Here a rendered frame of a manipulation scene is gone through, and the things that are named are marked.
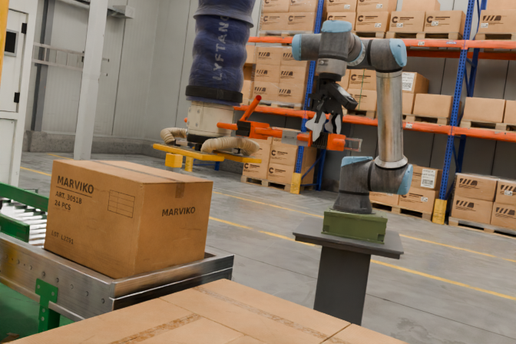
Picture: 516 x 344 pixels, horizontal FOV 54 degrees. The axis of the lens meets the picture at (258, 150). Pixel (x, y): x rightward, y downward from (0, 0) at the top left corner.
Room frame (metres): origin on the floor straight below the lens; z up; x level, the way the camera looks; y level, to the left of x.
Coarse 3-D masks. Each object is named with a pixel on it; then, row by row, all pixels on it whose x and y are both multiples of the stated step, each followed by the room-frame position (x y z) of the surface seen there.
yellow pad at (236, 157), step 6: (216, 150) 2.05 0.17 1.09; (222, 150) 2.05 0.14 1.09; (228, 156) 1.96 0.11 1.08; (234, 156) 1.94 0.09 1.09; (240, 156) 1.93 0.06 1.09; (246, 156) 1.94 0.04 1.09; (252, 156) 1.97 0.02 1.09; (246, 162) 1.91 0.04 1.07; (252, 162) 1.93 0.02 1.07; (258, 162) 1.95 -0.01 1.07
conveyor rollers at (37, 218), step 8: (8, 200) 3.12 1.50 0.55; (8, 208) 2.93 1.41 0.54; (16, 208) 2.97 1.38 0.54; (24, 208) 3.00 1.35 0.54; (32, 208) 2.97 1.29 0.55; (8, 216) 2.74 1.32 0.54; (16, 216) 2.78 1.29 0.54; (24, 216) 2.81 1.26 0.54; (32, 216) 2.78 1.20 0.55; (40, 216) 2.81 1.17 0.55; (32, 224) 2.66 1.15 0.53; (40, 224) 2.62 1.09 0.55; (32, 232) 2.48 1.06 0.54; (40, 232) 2.51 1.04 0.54; (32, 240) 2.31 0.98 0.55; (40, 240) 2.33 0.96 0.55; (40, 248) 2.22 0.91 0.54; (80, 264) 2.08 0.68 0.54
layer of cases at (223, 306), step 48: (192, 288) 1.96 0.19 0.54; (240, 288) 2.04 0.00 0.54; (48, 336) 1.40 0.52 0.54; (96, 336) 1.44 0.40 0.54; (144, 336) 1.48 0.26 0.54; (192, 336) 1.52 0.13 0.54; (240, 336) 1.58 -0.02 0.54; (288, 336) 1.62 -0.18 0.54; (336, 336) 1.67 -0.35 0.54; (384, 336) 1.72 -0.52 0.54
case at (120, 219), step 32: (64, 160) 2.22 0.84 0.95; (96, 160) 2.39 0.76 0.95; (64, 192) 2.15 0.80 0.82; (96, 192) 2.03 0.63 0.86; (128, 192) 1.92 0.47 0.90; (160, 192) 1.94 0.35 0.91; (192, 192) 2.09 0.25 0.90; (64, 224) 2.14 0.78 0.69; (96, 224) 2.01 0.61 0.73; (128, 224) 1.90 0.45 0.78; (160, 224) 1.96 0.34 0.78; (192, 224) 2.11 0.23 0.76; (64, 256) 2.12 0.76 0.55; (96, 256) 2.00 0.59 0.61; (128, 256) 1.89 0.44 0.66; (160, 256) 1.98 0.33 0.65; (192, 256) 2.13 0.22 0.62
